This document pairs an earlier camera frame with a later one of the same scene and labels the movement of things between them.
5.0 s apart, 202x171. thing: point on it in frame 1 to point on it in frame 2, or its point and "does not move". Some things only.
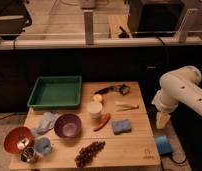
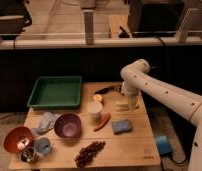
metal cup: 28,153 does not move
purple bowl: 67,125 does not move
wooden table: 110,130 does not move
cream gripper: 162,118 to 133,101
